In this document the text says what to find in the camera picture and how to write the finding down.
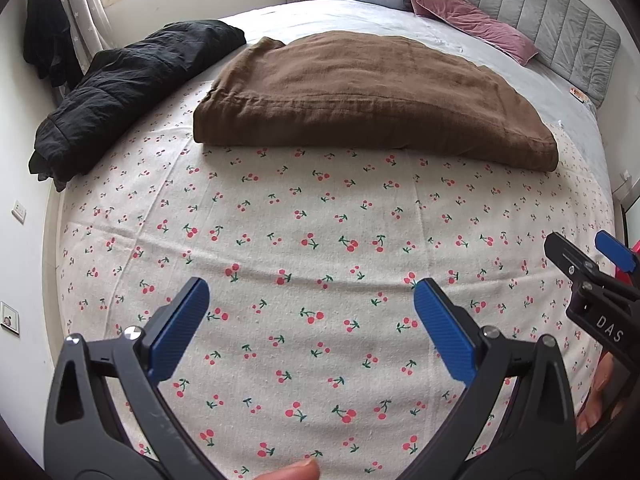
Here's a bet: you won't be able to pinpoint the person's left hand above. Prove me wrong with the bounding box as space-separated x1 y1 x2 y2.
247 458 321 480

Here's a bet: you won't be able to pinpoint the brown blanket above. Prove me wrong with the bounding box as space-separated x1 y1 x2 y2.
192 30 560 173

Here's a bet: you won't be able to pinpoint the wall switch panel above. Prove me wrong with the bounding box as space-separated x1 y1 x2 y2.
0 301 22 335

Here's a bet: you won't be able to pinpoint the person's right hand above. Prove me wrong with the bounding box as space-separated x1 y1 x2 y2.
575 350 618 436

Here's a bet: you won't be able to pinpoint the cherry print bed sheet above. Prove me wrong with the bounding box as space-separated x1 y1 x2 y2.
42 77 618 480

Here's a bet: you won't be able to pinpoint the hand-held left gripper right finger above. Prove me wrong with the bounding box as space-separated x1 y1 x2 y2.
400 277 581 480

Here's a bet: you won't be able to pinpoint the black jacket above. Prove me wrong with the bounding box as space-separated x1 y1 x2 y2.
27 19 247 192

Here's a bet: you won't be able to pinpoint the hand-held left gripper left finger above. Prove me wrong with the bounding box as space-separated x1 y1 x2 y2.
44 276 221 480

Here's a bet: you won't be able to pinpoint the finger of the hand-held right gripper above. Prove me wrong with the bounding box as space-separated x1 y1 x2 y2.
595 230 640 277
544 231 598 286

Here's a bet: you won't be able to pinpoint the sheer white curtain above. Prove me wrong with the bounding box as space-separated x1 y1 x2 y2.
52 0 113 61

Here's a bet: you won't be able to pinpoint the dark hanging clothes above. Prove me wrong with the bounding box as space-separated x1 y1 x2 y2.
22 0 83 93

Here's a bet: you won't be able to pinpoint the grey padded headboard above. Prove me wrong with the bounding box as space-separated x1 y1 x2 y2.
430 0 622 108

